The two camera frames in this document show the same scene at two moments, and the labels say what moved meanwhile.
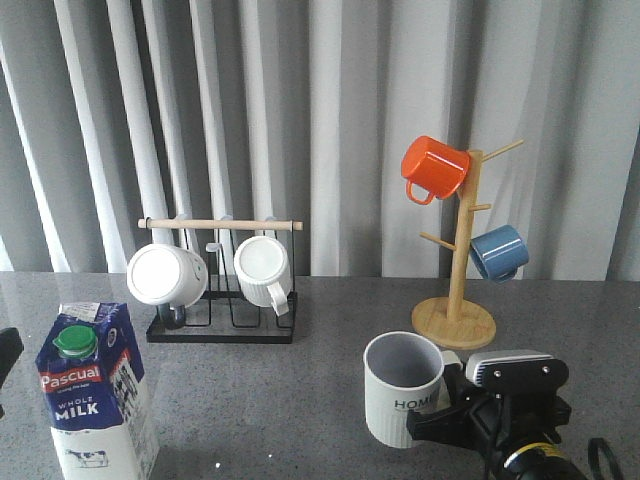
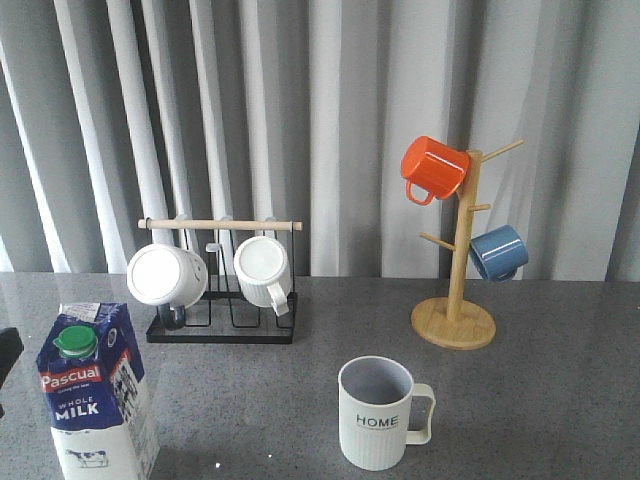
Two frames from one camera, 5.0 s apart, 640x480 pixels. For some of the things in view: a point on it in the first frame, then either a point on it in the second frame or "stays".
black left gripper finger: [11, 346] stays
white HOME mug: [403, 371] → [381, 412]
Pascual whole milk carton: [90, 370] stays
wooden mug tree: [454, 324] stays
